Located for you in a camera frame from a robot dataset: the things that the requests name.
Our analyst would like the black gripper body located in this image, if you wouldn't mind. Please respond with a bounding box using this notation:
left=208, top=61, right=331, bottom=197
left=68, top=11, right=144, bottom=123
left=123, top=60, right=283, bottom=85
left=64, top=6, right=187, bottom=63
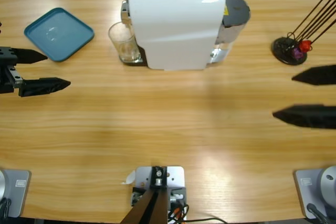
left=0, top=46, right=24, bottom=95

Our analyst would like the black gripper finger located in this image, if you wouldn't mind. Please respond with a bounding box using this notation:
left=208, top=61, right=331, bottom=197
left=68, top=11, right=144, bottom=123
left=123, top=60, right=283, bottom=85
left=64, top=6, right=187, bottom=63
left=291, top=63, right=336, bottom=87
left=18, top=77, right=72, bottom=98
left=271, top=104, right=336, bottom=130
left=13, top=48, right=49, bottom=66

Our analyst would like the clear glass cup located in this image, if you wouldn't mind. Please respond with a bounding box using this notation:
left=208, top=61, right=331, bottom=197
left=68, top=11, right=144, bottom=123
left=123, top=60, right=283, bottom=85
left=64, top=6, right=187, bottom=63
left=108, top=21, right=140, bottom=64

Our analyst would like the white capsule coffee machine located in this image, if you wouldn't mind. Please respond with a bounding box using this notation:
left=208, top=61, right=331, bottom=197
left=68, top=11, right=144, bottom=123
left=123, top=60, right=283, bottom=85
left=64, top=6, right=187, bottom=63
left=119, top=0, right=227, bottom=72

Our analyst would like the grey arm base with disc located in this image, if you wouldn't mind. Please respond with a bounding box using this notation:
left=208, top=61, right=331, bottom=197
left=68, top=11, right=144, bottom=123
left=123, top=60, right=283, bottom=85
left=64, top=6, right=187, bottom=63
left=293, top=165, right=336, bottom=220
left=0, top=169, right=32, bottom=219

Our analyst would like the red coffee capsule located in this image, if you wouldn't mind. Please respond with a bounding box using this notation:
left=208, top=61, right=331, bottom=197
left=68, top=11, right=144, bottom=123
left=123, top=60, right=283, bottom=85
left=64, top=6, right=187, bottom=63
left=300, top=39, right=313, bottom=53

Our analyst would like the teal square tray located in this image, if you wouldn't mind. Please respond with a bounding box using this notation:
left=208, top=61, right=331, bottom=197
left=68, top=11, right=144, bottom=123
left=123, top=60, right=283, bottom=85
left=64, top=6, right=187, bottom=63
left=23, top=7, right=95, bottom=63

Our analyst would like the black capsule holder with rods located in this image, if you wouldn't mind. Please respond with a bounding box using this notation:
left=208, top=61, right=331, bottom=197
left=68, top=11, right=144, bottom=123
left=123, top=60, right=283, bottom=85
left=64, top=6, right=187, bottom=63
left=271, top=0, right=336, bottom=66

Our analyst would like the clear water tank dark lid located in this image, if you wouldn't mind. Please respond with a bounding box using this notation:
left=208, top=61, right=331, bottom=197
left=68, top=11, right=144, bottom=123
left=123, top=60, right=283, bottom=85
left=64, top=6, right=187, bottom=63
left=209, top=0, right=251, bottom=64

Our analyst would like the white paper tag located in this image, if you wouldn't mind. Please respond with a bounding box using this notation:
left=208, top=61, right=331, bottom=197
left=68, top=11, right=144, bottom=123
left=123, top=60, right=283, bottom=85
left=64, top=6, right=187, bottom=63
left=120, top=170, right=137, bottom=185

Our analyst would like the black base cable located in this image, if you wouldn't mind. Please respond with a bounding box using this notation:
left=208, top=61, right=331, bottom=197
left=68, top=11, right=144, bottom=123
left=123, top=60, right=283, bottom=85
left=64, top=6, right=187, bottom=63
left=306, top=202, right=330, bottom=224
left=0, top=197, right=12, bottom=219

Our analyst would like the thin black cable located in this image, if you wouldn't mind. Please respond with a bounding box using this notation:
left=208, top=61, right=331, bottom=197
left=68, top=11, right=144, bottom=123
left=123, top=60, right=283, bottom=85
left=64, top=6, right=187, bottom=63
left=185, top=217, right=228, bottom=224

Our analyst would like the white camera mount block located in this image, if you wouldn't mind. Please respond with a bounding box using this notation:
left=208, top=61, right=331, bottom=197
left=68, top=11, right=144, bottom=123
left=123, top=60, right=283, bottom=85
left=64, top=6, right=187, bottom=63
left=133, top=165, right=186, bottom=221

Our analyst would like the dark camera post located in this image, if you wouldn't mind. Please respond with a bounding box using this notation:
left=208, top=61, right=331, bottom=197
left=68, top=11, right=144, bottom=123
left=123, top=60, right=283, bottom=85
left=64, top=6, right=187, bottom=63
left=120, top=165, right=169, bottom=224

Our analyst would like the orange and black cable bundle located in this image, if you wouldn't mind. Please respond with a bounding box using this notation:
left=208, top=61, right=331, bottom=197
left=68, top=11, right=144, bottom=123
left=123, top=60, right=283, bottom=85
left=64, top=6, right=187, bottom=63
left=167, top=202, right=190, bottom=222

